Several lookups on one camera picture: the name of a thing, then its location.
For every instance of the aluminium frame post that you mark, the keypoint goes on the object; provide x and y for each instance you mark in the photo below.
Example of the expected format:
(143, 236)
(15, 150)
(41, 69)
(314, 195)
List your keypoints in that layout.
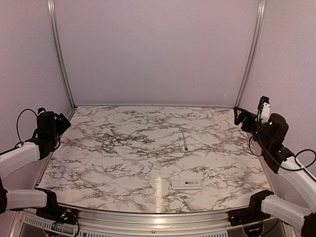
(59, 54)
(252, 53)

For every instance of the silver metal pick tool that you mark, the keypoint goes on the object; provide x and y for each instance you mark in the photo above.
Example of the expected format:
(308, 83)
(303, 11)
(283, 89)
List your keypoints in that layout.
(184, 141)

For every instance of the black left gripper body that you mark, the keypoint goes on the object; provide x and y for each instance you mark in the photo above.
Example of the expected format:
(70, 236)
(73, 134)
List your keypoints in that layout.
(61, 128)

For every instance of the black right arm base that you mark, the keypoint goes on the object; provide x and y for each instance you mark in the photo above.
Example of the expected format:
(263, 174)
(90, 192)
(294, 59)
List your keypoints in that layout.
(243, 216)

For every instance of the right aluminium frame post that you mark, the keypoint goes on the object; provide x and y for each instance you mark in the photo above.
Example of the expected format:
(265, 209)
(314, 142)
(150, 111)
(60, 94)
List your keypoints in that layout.
(252, 53)

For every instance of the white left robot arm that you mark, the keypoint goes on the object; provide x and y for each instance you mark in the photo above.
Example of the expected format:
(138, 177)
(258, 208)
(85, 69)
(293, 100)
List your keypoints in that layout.
(45, 140)

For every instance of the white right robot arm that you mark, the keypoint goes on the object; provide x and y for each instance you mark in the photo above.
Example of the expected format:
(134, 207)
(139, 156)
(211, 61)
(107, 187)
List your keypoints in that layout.
(269, 136)

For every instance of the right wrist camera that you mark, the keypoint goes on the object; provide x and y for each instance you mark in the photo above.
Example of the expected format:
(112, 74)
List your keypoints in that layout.
(264, 107)

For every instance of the front aluminium rail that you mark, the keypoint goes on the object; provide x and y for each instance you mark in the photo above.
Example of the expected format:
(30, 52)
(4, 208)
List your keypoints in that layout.
(101, 223)

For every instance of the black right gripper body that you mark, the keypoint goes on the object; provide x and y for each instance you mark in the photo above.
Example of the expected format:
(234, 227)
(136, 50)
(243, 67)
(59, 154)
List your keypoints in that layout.
(257, 137)

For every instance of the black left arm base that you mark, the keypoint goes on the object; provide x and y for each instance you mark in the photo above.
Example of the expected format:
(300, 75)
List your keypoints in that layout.
(53, 211)

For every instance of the left aluminium frame post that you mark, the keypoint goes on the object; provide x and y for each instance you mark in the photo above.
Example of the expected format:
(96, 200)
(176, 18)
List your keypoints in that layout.
(59, 54)

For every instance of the white remote control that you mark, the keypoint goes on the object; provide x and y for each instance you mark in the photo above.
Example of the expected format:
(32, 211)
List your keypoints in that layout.
(186, 184)

